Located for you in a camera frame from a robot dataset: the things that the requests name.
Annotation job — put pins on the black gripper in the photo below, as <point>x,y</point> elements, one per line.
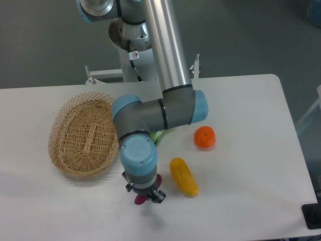
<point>146,190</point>

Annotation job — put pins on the purple sweet potato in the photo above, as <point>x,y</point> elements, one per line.
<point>140,199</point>

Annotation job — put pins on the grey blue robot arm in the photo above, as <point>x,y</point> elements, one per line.
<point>134,119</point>

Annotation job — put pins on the green bok choy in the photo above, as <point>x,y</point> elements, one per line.
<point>162,136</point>

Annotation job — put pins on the woven wicker basket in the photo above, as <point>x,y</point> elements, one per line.
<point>83,140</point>

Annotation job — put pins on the orange tangerine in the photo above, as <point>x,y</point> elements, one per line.
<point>205,137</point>

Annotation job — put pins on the black device at table edge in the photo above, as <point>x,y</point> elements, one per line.
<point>311,213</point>

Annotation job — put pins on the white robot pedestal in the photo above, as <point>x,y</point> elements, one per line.
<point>135,55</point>

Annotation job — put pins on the white metal frame right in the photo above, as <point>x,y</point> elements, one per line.
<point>310,113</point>

